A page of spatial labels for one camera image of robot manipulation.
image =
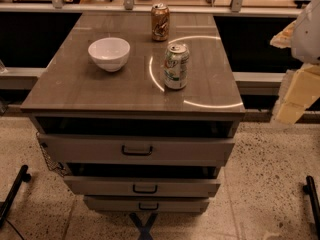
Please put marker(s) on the brown gold soda can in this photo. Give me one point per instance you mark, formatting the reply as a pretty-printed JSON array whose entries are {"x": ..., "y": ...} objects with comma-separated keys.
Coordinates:
[{"x": 160, "y": 21}]

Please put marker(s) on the white ceramic bowl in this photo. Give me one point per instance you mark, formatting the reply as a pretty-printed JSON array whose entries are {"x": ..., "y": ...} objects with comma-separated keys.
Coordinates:
[{"x": 109, "y": 54}]

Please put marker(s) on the middle grey drawer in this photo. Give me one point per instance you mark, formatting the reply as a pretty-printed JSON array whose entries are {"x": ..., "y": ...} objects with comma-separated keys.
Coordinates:
[{"x": 147, "y": 187}]

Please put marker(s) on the top grey drawer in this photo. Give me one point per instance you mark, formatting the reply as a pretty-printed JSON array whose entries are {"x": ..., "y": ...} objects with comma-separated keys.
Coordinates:
[{"x": 137, "y": 150}]

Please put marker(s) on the black stand leg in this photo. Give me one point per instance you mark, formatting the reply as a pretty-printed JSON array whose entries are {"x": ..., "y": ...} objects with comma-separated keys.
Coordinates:
[
  {"x": 310, "y": 189},
  {"x": 22, "y": 176}
]

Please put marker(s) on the grey drawer cabinet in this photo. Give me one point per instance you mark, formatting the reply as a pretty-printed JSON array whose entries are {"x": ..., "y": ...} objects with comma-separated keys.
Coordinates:
[{"x": 76, "y": 97}]

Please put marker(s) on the grey drawer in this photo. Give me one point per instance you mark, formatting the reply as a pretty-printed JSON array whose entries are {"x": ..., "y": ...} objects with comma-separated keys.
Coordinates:
[
  {"x": 146, "y": 204},
  {"x": 137, "y": 150},
  {"x": 147, "y": 187}
]

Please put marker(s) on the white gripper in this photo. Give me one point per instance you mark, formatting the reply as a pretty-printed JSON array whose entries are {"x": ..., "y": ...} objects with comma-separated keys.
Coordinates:
[{"x": 307, "y": 37}]

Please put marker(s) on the black left stand leg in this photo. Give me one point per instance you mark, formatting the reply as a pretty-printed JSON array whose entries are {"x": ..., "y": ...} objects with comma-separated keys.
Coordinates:
[{"x": 22, "y": 176}]

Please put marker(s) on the black cross cabinet base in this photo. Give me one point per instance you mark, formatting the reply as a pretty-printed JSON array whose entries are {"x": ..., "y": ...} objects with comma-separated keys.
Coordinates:
[{"x": 144, "y": 229}]

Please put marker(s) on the green white 7up can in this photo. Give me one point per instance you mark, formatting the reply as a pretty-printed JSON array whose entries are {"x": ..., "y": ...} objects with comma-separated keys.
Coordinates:
[{"x": 175, "y": 66}]

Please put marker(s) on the bottom grey drawer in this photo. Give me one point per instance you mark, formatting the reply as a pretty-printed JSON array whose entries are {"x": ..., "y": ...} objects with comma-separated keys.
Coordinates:
[{"x": 146, "y": 204}]

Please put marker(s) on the black right stand leg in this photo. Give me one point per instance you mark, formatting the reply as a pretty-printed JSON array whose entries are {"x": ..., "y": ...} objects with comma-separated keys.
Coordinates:
[{"x": 310, "y": 189}]

